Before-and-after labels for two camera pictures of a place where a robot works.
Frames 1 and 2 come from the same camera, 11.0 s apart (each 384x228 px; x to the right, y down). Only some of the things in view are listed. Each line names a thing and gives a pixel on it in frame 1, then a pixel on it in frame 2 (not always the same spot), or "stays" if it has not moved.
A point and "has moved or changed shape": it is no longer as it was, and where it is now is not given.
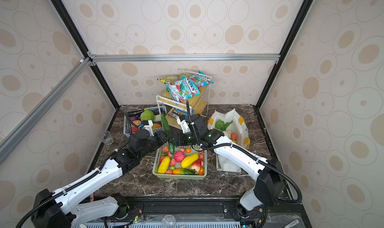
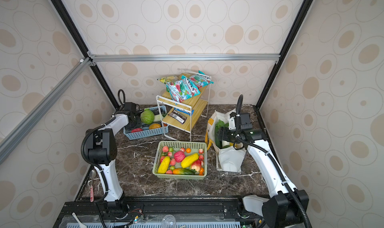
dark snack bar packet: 177,115 stays
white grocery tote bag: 238,127 stays
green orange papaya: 182,171 stays
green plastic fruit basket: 180,161 stays
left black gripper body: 154,142 -> 136,124
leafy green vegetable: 221,125 stays
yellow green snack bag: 168,79 stays
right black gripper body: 185,139 -> 231,135
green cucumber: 168,127 has moved or changed shape
